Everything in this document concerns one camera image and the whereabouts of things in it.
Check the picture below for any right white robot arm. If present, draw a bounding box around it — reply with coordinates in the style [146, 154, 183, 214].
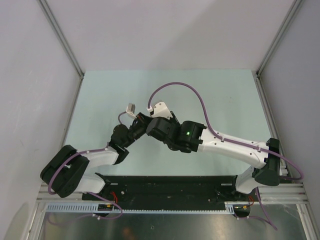
[146, 113, 280, 201]

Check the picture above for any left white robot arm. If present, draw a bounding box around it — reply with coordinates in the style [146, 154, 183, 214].
[40, 113, 152, 200]

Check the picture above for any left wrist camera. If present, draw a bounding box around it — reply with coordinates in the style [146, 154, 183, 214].
[125, 103, 137, 120]

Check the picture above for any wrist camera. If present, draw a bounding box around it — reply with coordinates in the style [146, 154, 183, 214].
[125, 103, 137, 120]
[147, 101, 173, 119]

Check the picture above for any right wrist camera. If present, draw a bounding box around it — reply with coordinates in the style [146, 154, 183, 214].
[147, 101, 173, 119]

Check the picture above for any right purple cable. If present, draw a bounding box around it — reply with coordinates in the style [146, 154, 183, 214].
[147, 81, 305, 181]

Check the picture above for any purple cable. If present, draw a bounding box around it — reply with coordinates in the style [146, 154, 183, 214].
[147, 81, 305, 181]
[47, 112, 128, 196]

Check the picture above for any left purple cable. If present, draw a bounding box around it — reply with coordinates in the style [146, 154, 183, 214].
[47, 112, 128, 196]

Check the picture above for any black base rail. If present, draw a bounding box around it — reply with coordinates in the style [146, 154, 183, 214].
[98, 175, 249, 211]

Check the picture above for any grey cable duct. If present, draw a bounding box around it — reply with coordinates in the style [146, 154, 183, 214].
[44, 201, 241, 215]

